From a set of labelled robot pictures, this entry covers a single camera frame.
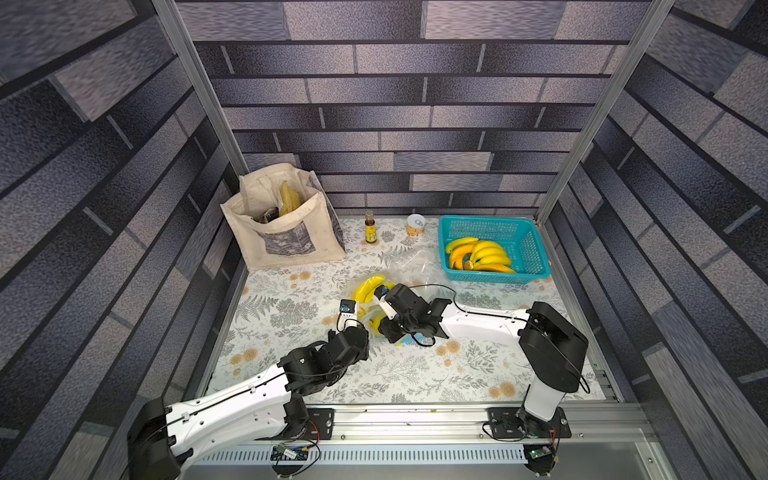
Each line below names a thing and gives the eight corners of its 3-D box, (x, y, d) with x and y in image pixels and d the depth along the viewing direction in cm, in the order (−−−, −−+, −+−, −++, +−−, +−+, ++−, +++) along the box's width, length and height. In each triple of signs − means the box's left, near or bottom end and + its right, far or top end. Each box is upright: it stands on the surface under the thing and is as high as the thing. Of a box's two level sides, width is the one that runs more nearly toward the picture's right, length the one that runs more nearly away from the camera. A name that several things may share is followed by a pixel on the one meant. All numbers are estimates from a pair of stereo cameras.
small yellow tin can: (406, 236, 115) (407, 229, 111) (405, 220, 120) (406, 213, 117) (425, 236, 115) (426, 229, 111) (423, 220, 120) (424, 213, 117)
